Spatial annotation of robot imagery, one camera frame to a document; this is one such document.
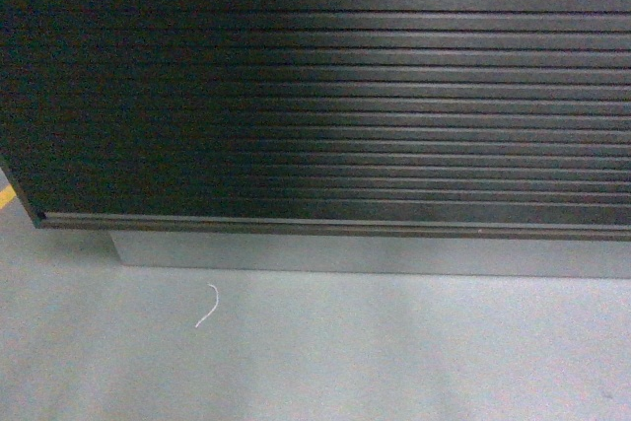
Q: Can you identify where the black checkout counter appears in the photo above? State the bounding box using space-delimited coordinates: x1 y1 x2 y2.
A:
1 0 630 279

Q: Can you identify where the white string piece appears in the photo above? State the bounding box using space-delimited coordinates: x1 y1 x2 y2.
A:
194 283 220 329

